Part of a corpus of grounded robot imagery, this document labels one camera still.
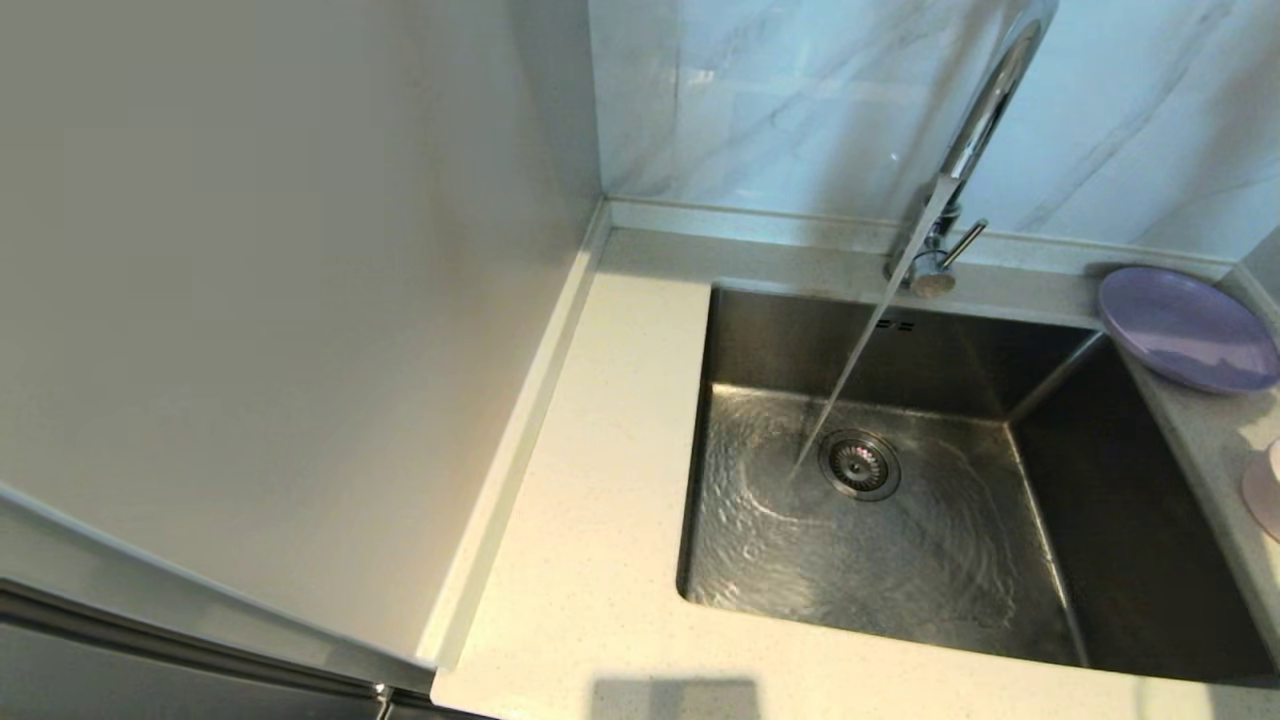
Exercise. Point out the purple plastic plate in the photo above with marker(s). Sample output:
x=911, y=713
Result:
x=1185, y=330

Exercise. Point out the tall white cabinet grey front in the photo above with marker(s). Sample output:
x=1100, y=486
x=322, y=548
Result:
x=250, y=300

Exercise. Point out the round metal drain strainer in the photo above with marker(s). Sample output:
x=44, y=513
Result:
x=859, y=466

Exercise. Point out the pale pink bowl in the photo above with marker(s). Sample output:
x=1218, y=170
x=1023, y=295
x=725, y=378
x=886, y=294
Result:
x=1266, y=495

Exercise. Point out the chrome gooseneck faucet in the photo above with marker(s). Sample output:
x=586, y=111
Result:
x=990, y=100

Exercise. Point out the stainless steel sink basin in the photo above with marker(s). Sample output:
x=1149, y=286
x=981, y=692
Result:
x=900, y=580

